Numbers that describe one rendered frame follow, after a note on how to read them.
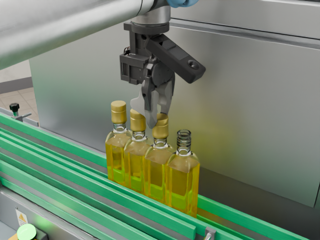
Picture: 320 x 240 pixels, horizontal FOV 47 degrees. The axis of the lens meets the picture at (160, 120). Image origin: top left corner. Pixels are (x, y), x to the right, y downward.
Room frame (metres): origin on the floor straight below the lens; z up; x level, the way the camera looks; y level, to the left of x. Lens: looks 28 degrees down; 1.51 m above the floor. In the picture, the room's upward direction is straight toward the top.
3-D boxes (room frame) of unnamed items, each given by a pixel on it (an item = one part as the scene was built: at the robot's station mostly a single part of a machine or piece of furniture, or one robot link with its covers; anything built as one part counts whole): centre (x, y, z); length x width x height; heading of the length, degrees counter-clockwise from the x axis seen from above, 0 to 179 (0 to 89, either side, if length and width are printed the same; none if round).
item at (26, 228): (0.68, 0.33, 0.84); 0.05 x 0.05 x 0.03
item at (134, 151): (0.72, 0.05, 0.99); 0.06 x 0.06 x 0.21; 57
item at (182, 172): (0.65, -0.05, 0.99); 0.06 x 0.06 x 0.21; 55
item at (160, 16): (0.69, 0.02, 1.37); 0.08 x 0.08 x 0.05
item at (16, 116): (1.09, 0.46, 0.94); 0.07 x 0.04 x 0.13; 146
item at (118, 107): (0.75, 0.09, 1.14); 0.04 x 0.04 x 0.04
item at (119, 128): (0.75, 0.09, 1.12); 0.03 x 0.03 x 0.05
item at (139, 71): (0.70, 0.02, 1.29); 0.09 x 0.08 x 0.12; 56
